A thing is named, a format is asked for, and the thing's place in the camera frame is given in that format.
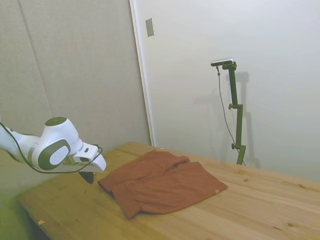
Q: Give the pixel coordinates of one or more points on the dark green camera stand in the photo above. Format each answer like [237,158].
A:
[235,95]

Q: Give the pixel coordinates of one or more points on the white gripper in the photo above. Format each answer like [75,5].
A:
[99,163]

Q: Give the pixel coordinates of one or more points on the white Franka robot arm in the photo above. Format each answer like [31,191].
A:
[60,135]

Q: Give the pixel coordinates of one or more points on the grey wall plate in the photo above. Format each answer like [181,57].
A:
[150,27]

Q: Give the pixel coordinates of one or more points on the white door trim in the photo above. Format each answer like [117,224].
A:
[143,75]

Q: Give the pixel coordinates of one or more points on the grey exterior camera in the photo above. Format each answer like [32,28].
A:
[222,61]

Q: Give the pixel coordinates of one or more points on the torn orange tape scrap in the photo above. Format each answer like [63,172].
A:
[41,221]

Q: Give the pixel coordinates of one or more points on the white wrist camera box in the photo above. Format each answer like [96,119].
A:
[86,151]

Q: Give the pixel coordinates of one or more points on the rust red shorts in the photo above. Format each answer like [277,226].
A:
[162,185]

